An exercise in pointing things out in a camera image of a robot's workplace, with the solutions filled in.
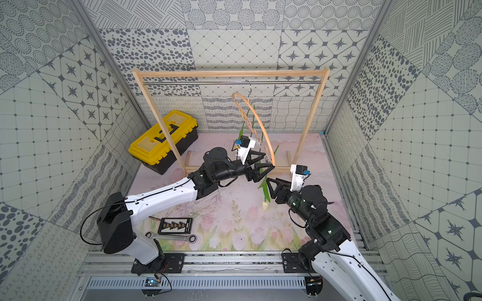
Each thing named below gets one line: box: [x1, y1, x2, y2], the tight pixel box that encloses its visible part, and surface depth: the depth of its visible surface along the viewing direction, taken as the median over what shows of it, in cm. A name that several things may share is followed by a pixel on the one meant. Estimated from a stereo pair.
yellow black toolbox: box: [128, 109, 199, 175], surface depth 95 cm
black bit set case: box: [157, 217, 194, 234], surface depth 84 cm
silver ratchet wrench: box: [145, 232, 198, 244], surface depth 81 cm
